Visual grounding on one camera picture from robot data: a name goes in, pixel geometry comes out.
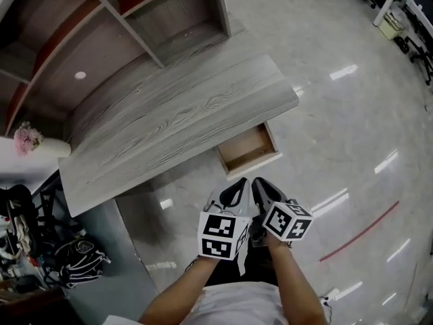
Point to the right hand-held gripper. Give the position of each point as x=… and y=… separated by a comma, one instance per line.
x=287, y=220

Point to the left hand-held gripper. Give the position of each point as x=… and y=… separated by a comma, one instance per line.
x=218, y=235

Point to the wooden drawer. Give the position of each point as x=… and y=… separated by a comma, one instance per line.
x=247, y=147

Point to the person's left forearm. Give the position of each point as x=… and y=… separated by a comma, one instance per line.
x=182, y=289

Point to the person's right forearm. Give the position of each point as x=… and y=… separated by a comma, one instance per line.
x=297, y=283

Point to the grey wooden desk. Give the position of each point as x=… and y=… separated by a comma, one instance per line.
x=162, y=120

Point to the grey wooden shelf unit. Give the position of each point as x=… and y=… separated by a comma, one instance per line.
x=101, y=39

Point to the person's black trousers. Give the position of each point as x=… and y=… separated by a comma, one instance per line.
x=257, y=271

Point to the red floor tape strip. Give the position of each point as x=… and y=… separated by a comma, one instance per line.
x=358, y=234

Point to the person's white shirt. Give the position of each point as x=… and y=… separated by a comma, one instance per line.
x=236, y=306

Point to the black white striped backpack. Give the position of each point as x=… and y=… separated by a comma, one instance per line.
x=81, y=259

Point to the beige storage box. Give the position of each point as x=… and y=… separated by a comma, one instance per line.
x=390, y=27

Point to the pink flower bouquet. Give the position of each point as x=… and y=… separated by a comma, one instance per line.
x=27, y=140

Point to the beige cloth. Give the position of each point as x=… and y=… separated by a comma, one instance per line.
x=20, y=235

